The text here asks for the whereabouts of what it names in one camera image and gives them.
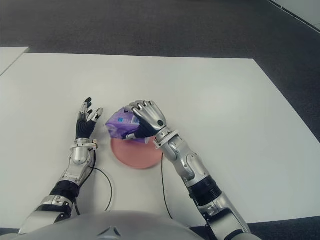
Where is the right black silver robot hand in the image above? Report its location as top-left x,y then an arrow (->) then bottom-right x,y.
124,99 -> 167,142

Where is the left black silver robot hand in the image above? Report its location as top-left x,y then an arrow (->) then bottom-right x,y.
75,96 -> 104,140

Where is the purple tissue paper pack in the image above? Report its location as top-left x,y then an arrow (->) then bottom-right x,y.
105,106 -> 148,145

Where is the pink round plate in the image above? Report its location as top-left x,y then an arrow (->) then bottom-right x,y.
110,138 -> 162,171

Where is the silver robot torso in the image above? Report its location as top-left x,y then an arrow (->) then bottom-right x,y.
0,210 -> 192,240

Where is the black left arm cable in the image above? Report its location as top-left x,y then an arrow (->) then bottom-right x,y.
74,149 -> 113,216

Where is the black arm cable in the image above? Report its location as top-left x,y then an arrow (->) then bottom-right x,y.
160,153 -> 173,220
74,149 -> 113,216

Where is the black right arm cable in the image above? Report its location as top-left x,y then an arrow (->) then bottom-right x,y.
160,153 -> 173,220

